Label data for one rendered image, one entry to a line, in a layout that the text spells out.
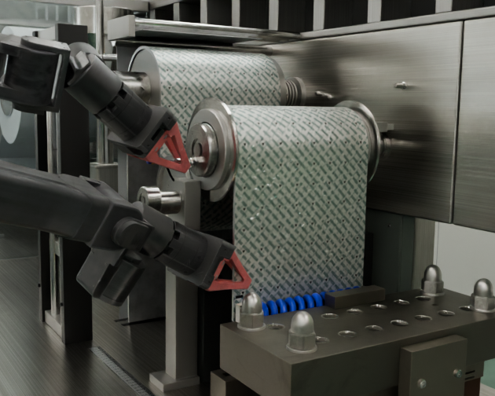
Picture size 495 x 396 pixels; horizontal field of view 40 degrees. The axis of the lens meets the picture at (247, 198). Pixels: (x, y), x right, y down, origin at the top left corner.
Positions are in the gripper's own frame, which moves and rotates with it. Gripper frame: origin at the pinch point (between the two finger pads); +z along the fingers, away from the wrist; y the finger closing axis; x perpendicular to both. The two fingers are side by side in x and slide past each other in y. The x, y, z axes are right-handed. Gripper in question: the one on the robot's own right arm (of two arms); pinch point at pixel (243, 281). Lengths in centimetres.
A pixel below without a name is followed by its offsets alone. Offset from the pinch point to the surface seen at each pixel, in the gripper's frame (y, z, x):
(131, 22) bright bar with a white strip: -29.0, -22.8, 30.3
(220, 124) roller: -1.7, -13.5, 17.3
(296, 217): 0.3, 3.2, 11.7
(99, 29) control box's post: -60, -19, 35
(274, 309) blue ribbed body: 3.6, 4.2, -1.5
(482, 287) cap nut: 17.0, 25.2, 14.1
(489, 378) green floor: -128, 247, 20
